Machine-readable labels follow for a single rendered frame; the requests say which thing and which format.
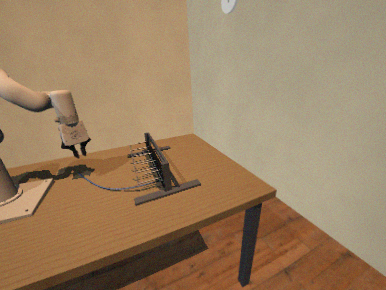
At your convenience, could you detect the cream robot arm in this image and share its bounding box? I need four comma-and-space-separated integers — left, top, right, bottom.
0, 68, 79, 206

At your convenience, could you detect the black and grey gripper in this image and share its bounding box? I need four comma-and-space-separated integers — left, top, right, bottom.
58, 120, 91, 159

